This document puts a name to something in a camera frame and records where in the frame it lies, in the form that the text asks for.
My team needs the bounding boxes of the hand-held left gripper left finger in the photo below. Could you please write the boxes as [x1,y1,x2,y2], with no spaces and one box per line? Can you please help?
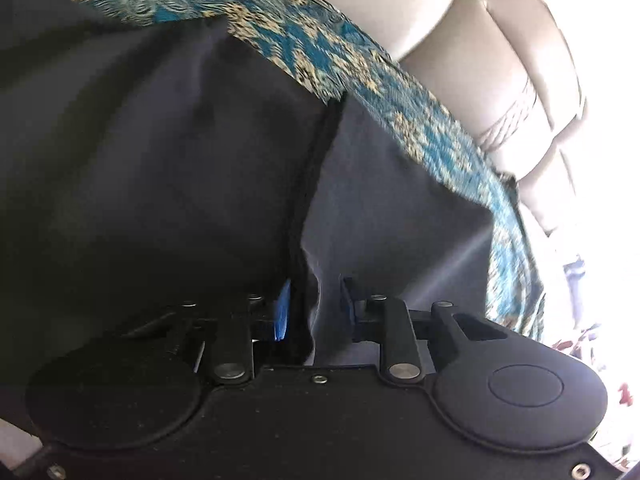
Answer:
[119,279,294,387]

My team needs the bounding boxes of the teal paisley blanket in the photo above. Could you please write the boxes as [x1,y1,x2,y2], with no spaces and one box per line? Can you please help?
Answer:
[37,0,547,343]

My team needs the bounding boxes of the black pants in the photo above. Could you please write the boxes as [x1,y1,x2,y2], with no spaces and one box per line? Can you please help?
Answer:
[0,0,493,411]

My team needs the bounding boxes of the beige leather sofa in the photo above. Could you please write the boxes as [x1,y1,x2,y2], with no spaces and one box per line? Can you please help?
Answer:
[250,0,601,241]

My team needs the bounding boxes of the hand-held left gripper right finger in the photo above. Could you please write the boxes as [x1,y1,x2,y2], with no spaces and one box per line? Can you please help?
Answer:
[339,274,522,385]

